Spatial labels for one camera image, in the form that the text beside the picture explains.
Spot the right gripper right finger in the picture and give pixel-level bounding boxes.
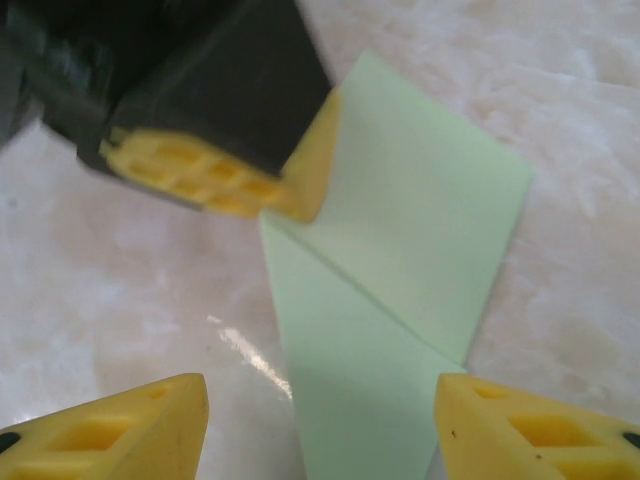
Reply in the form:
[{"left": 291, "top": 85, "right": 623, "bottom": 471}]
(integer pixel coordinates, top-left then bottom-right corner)
[{"left": 433, "top": 372, "right": 640, "bottom": 480}]

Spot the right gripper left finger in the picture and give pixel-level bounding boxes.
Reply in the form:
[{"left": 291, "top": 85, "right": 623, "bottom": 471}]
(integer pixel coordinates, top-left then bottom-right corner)
[{"left": 0, "top": 372, "right": 209, "bottom": 480}]

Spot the light green paper sheet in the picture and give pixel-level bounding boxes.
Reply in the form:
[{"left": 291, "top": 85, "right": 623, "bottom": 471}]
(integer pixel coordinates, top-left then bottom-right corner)
[{"left": 259, "top": 48, "right": 535, "bottom": 480}]

